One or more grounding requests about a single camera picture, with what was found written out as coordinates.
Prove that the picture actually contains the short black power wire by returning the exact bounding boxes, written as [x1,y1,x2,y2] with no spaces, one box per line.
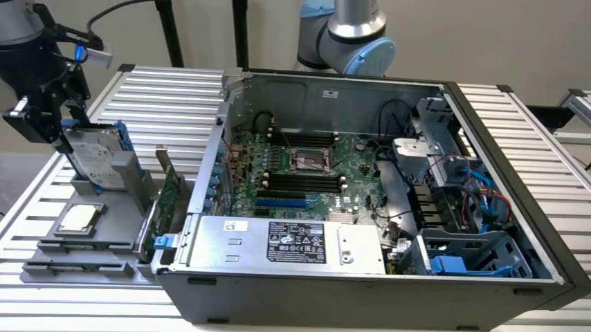
[251,111,275,134]

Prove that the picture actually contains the grey power supply unit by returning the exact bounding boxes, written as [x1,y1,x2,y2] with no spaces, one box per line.
[185,215,388,275]

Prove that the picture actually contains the aluminium side frame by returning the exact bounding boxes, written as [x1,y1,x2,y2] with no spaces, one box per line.
[551,89,591,146]

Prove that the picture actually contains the black open PC case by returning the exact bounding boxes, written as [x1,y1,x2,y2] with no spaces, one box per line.
[151,67,579,326]

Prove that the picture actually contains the silver chipset heat sink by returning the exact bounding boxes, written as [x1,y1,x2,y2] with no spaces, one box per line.
[328,212,360,226]

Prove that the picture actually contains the black stand pole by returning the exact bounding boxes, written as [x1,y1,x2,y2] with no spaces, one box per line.
[232,0,251,68]
[155,0,185,68]

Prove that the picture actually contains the long black expansion slot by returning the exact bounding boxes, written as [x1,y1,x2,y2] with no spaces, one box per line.
[256,189,307,199]

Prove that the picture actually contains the silver CPU chip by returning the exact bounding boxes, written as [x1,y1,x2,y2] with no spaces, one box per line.
[59,203,107,233]

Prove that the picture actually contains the blue expansion slot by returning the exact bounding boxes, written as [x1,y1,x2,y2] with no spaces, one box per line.
[255,197,310,209]

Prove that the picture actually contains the metal disk bay cage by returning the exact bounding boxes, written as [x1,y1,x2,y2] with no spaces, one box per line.
[391,96,482,188]

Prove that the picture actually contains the thin red wire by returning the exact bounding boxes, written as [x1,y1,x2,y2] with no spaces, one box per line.
[423,156,464,181]

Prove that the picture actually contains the black camera cable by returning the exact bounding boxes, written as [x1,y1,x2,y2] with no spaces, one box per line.
[85,0,156,39]

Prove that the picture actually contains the black fan shroud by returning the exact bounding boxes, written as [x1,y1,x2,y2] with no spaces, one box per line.
[410,182,468,233]

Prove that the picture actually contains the blue plastic disk bay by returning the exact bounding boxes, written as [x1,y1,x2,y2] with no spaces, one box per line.
[412,227,532,278]

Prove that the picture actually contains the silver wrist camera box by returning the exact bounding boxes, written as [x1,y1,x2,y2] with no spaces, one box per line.
[84,44,115,69]

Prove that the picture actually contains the blue data wire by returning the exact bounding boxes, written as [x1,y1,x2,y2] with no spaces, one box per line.
[460,165,499,230]

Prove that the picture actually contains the black frame bracket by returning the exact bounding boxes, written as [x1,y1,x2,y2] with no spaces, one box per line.
[526,104,575,131]

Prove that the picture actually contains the grey parts rack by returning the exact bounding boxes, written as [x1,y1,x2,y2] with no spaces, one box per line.
[20,148,197,279]

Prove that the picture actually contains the CPU socket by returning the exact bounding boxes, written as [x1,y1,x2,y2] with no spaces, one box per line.
[286,146,338,174]

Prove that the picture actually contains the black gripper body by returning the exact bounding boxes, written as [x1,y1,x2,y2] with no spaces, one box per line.
[0,36,89,122]

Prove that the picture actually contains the hard disk with blue rails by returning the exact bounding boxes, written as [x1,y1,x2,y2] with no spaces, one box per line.
[61,120,129,194]

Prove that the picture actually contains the green motherboard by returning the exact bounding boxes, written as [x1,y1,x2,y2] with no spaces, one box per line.
[228,130,388,230]

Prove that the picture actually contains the green graphics card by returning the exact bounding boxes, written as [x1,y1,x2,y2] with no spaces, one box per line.
[133,144,188,261]

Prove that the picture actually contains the looped black wire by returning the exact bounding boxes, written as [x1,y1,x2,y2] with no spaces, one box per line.
[375,99,420,140]

